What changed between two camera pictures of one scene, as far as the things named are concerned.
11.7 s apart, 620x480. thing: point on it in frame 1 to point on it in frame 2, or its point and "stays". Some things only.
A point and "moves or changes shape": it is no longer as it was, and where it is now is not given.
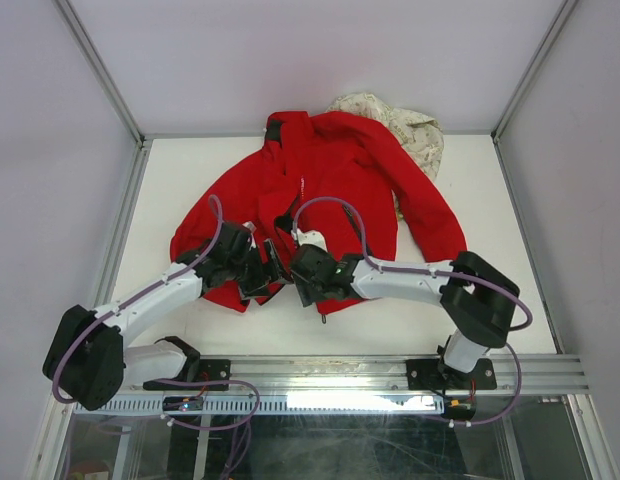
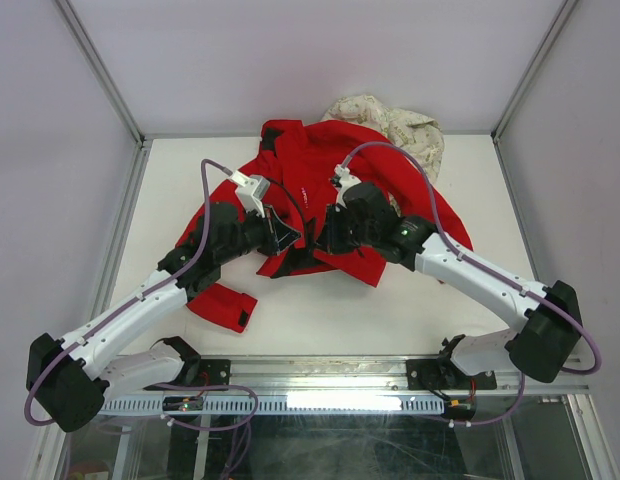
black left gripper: x=272 y=269 to x=277 y=235
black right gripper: x=307 y=293 to x=329 y=241
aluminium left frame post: x=91 y=54 stays
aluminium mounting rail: x=525 y=374 stays
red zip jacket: x=328 y=191 moves or changes shape
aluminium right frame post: x=521 y=90 stays
